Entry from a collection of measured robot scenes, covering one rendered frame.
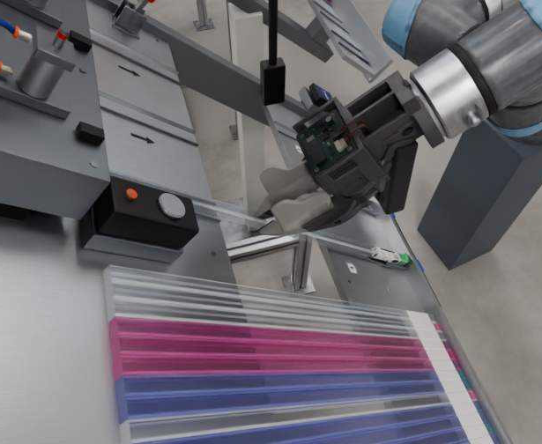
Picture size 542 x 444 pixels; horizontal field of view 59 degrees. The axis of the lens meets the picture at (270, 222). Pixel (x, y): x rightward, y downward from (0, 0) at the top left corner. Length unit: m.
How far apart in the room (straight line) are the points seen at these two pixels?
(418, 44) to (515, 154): 0.70
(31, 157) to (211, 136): 1.62
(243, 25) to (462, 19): 0.56
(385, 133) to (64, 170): 0.28
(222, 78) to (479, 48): 0.42
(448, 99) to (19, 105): 0.34
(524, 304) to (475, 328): 0.19
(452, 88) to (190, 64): 0.41
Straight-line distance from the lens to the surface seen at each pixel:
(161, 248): 0.40
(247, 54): 1.10
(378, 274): 0.69
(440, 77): 0.46
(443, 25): 0.60
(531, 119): 0.57
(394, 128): 0.46
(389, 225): 0.80
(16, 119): 0.35
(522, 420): 1.56
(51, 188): 0.35
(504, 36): 0.47
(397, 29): 0.62
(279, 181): 0.52
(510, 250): 1.79
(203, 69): 0.75
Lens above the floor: 1.38
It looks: 56 degrees down
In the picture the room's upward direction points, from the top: straight up
